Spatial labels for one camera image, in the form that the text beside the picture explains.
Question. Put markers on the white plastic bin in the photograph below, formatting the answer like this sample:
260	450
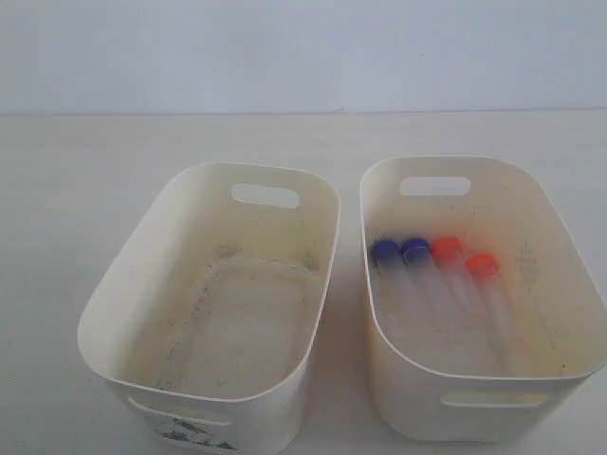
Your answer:
433	384
204	324

